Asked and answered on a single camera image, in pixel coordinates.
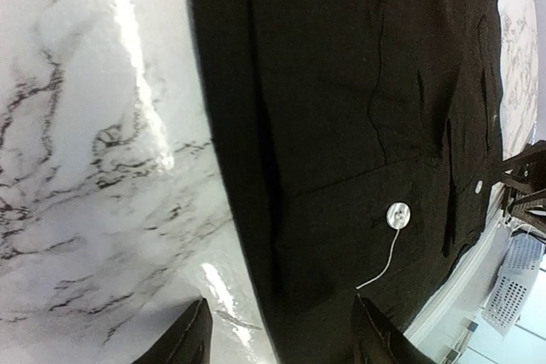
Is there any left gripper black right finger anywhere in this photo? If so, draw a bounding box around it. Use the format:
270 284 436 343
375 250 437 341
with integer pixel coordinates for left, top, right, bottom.
351 295 431 364

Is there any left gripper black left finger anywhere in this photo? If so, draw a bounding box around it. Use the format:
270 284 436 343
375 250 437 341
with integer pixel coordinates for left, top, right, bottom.
133 298 213 364

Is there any black long sleeve shirt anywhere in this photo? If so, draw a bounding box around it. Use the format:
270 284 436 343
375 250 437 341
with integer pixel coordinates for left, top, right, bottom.
191 0 502 363

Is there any aluminium frame rail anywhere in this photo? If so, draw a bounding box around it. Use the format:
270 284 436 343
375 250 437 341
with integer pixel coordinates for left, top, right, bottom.
404 210 546 364

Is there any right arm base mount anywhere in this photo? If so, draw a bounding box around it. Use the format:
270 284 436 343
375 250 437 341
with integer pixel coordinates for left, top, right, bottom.
496 140 545 234

